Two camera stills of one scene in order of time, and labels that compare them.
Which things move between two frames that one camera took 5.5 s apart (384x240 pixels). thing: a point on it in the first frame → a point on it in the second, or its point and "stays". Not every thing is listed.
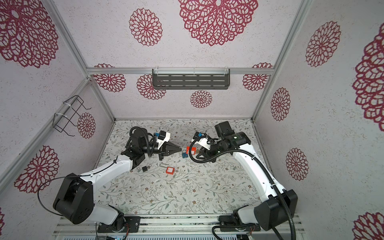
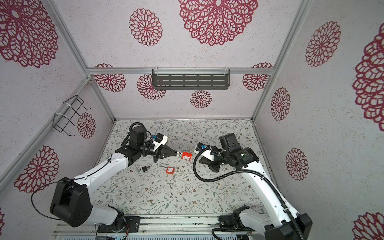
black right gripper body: [215, 149] → [218, 160]
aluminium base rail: [181, 228] stays
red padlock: [193, 150] → [187, 156]
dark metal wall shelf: [191, 78] stays
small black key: [144, 169] stays
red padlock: [170, 170] stays
